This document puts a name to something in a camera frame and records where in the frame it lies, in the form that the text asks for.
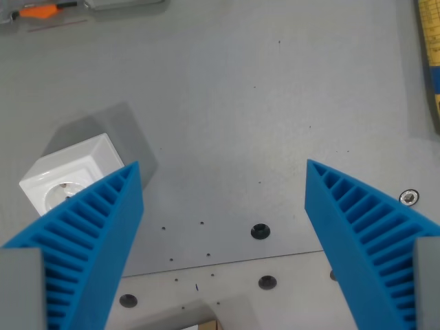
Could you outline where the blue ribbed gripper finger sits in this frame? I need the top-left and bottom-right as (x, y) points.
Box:
(0, 160), (144, 330)
(304, 158), (440, 330)

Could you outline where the silver hex bolt with washer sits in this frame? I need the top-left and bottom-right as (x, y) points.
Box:
(399, 188), (421, 207)

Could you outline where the white wall socket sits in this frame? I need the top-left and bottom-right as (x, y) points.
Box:
(19, 133), (125, 217)

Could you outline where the orange handled tool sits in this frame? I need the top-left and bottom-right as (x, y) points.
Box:
(9, 1), (78, 22)

